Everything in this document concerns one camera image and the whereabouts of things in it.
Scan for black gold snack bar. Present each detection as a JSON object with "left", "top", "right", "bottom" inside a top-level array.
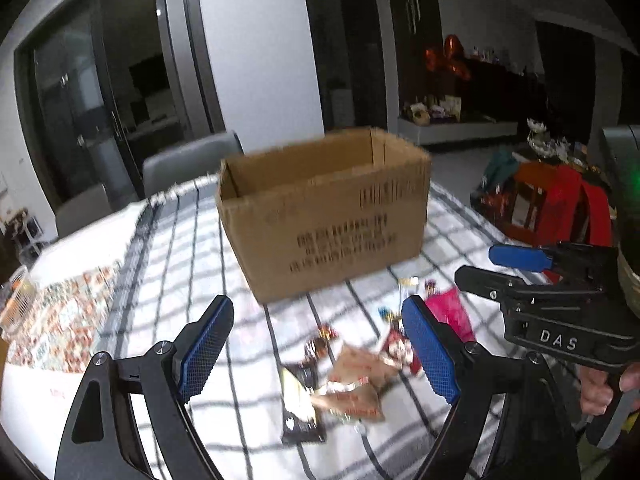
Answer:
[{"left": 280, "top": 362, "right": 326, "bottom": 445}]

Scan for person's right hand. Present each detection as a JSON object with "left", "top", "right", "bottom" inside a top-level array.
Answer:
[{"left": 578, "top": 362, "right": 640, "bottom": 416}]

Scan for white chocolate bar wrapper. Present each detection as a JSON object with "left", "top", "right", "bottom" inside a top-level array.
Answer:
[{"left": 398, "top": 276, "right": 420, "bottom": 294}]

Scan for floral patterned placemat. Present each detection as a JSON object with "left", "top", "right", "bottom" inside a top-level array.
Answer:
[{"left": 8, "top": 263, "right": 120, "bottom": 373}]

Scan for blue gold wrapped candy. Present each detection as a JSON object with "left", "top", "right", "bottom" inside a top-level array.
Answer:
[{"left": 378, "top": 307, "right": 401, "bottom": 330}]

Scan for red white snack packet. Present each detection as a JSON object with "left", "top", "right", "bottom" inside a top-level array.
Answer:
[{"left": 378, "top": 328, "right": 422, "bottom": 375}]

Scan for clear plastic food container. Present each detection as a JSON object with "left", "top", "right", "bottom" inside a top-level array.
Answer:
[{"left": 0, "top": 266, "right": 38, "bottom": 339}]

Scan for tan snack packet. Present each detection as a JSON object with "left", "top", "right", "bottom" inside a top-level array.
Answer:
[
  {"left": 310, "top": 380, "right": 384, "bottom": 422},
  {"left": 328, "top": 344, "right": 400, "bottom": 390}
]

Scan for white low cabinet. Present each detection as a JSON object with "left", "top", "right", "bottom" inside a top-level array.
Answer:
[{"left": 397, "top": 118, "right": 518, "bottom": 146}]

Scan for checkered white black tablecloth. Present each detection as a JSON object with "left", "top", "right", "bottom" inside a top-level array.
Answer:
[{"left": 98, "top": 173, "right": 591, "bottom": 480}]

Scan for red brown wrapped candy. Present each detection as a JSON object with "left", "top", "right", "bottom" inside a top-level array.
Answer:
[{"left": 305, "top": 324, "right": 337, "bottom": 362}]

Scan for brown cardboard box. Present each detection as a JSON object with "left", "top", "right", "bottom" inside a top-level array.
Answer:
[{"left": 217, "top": 128, "right": 432, "bottom": 304}]

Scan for red heart balloons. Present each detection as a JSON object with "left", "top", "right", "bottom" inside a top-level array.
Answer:
[{"left": 424, "top": 35, "right": 471, "bottom": 81}]

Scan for grey chair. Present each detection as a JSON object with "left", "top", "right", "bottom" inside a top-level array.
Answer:
[
  {"left": 55, "top": 183, "right": 113, "bottom": 238},
  {"left": 143, "top": 132, "right": 243, "bottom": 198}
]

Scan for glass door cabinet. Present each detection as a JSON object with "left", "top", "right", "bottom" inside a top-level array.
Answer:
[{"left": 14, "top": 0, "right": 143, "bottom": 210}]

